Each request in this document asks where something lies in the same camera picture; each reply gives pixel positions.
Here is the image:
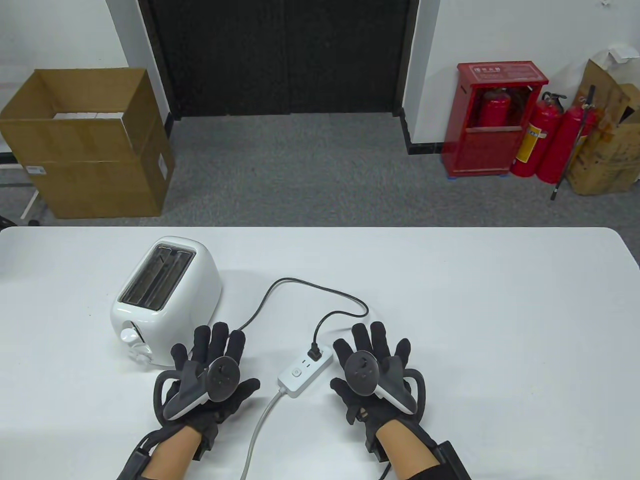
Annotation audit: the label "white metal rolling frame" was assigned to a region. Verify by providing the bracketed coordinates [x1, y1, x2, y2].
[0, 135, 44, 226]

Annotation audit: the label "black grey hand controller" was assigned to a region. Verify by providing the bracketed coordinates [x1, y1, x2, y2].
[153, 356, 242, 422]
[344, 351, 427, 416]

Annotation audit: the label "black grey left hand controller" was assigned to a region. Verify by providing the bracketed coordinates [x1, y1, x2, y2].
[153, 356, 242, 422]

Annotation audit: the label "black toaster power cord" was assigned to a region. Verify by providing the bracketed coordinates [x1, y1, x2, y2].
[232, 276, 370, 363]

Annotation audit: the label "white sheets inside box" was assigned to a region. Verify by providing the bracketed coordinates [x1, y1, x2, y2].
[52, 112, 127, 121]

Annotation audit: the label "red extinguisher with yellow label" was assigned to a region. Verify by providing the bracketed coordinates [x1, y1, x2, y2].
[510, 91, 567, 179]

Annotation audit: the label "plain red fire extinguisher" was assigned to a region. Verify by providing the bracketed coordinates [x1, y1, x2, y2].
[536, 97, 599, 185]

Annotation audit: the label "white two-slot toaster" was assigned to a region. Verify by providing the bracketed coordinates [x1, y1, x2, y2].
[110, 236, 223, 367]

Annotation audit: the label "person's left forearm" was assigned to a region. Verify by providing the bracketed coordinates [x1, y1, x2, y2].
[144, 426, 205, 480]

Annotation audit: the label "red fire extinguisher cabinet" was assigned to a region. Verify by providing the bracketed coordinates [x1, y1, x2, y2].
[441, 61, 550, 179]

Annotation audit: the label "person's right forearm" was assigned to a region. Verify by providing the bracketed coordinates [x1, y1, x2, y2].
[374, 420, 443, 480]

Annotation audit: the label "grey power strip cable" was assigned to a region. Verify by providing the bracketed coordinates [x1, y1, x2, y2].
[239, 389, 290, 480]

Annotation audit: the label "person's right hand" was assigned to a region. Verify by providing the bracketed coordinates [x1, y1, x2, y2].
[329, 321, 427, 442]

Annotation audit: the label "black stick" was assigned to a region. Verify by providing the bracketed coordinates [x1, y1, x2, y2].
[550, 85, 597, 202]

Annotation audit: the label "red extinguisher inside cabinet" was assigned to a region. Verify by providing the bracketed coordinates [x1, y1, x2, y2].
[477, 87, 512, 129]

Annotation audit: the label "person's left hand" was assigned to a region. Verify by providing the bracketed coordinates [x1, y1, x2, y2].
[169, 321, 262, 447]

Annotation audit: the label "black grey right hand controller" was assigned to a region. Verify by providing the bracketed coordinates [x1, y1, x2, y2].
[344, 351, 427, 416]

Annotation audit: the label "black double door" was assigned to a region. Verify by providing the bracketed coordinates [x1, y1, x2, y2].
[137, 0, 421, 120]

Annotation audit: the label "white packing foam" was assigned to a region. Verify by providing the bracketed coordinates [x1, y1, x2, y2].
[594, 44, 640, 66]

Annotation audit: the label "torn printed cardboard box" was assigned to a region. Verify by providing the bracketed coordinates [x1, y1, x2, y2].
[565, 59, 640, 196]

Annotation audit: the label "large open cardboard box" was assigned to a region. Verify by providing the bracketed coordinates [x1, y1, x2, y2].
[0, 68, 176, 220]

